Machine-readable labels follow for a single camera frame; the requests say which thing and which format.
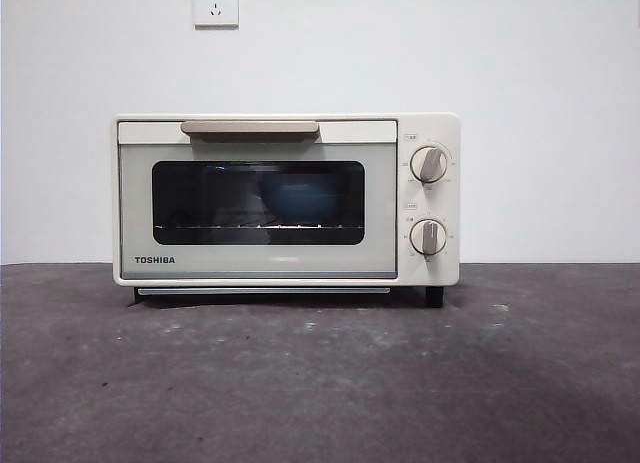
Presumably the glass window oven door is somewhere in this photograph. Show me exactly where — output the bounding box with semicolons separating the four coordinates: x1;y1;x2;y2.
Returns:
117;118;399;280

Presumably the cream oven timer knob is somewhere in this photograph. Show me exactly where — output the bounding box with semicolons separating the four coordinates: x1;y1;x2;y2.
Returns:
409;217;449;257

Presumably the beige oven door handle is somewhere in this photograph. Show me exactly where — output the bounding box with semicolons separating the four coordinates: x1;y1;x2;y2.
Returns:
179;120;321;145

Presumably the cream Toshiba toaster oven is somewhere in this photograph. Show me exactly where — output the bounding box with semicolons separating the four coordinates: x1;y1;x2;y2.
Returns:
112;112;461;309

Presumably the cream oven temperature knob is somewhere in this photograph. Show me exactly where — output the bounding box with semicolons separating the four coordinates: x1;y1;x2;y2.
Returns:
409;145;449;184

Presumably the white wall socket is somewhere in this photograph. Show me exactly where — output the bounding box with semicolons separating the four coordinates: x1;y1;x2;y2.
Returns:
193;0;241;31

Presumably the blue ribbed bowl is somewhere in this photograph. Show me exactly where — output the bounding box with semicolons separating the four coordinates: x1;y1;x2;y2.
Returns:
257;175;349;224

